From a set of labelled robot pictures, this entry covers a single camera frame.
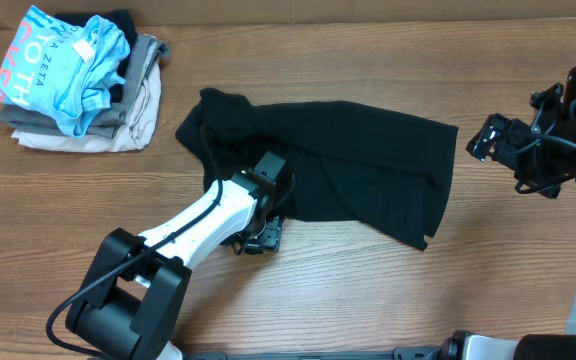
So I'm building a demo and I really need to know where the black t-shirt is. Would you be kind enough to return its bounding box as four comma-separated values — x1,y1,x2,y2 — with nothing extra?
175,88,458,250

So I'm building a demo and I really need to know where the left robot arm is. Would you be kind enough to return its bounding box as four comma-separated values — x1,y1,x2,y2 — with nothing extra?
65,152,295,360

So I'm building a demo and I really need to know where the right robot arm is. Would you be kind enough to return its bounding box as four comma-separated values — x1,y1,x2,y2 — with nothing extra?
428,66,576,360

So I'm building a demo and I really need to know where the folded beige garment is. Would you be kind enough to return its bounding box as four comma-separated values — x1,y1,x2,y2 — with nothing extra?
11,62,162,153

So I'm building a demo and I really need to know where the folded grey garment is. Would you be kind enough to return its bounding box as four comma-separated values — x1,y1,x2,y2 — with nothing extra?
0,34,169,139

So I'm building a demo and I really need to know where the light blue printed t-shirt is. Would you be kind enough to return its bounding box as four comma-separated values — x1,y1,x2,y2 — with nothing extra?
0,6,130,138

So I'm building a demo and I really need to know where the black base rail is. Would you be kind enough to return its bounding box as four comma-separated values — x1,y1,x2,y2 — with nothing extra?
183,346,441,360

